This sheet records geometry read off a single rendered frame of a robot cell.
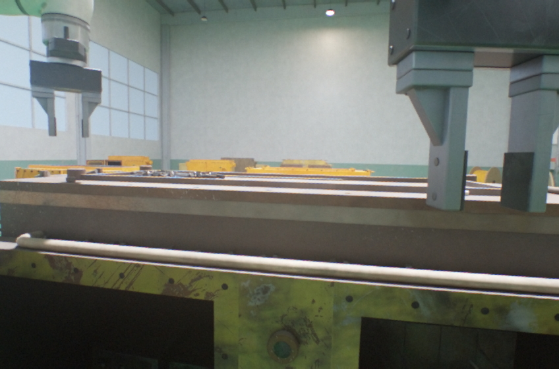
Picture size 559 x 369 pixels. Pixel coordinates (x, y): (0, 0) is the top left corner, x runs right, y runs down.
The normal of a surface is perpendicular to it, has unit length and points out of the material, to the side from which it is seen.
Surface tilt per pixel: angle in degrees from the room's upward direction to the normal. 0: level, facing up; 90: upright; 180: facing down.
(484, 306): 90
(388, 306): 90
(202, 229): 90
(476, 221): 90
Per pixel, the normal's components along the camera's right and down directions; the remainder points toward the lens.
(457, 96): -0.02, 0.09
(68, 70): 0.57, 0.08
